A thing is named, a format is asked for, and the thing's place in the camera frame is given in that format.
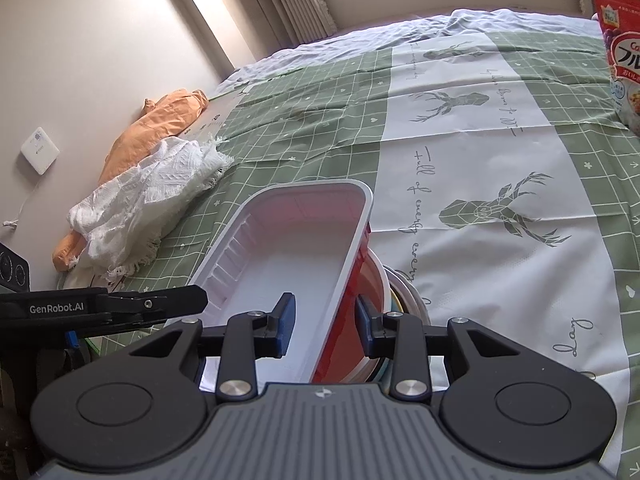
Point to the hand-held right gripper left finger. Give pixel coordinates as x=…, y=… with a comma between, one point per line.
x=285, y=325

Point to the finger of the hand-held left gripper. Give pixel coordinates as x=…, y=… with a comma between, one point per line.
x=150, y=302

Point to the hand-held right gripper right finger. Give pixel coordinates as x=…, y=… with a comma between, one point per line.
x=362, y=327

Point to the cream yellow bowl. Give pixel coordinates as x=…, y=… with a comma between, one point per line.
x=397, y=300

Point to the blue bowl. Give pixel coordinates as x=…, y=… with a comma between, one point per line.
x=384, y=372

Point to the stainless steel bowl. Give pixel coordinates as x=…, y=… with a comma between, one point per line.
x=412, y=297

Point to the red rectangular tray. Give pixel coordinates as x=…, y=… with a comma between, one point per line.
x=300, y=240

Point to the black control panel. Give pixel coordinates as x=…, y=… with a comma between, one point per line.
x=12, y=270

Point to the white lace cloth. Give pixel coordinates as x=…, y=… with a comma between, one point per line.
x=150, y=195

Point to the orange cloth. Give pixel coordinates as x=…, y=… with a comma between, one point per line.
x=150, y=125

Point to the green checked bedsheet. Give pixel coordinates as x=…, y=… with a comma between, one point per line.
x=500, y=160

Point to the red cereal bag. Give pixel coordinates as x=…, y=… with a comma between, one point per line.
x=620, y=60

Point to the white wall device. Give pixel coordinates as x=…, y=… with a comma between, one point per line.
x=40, y=151

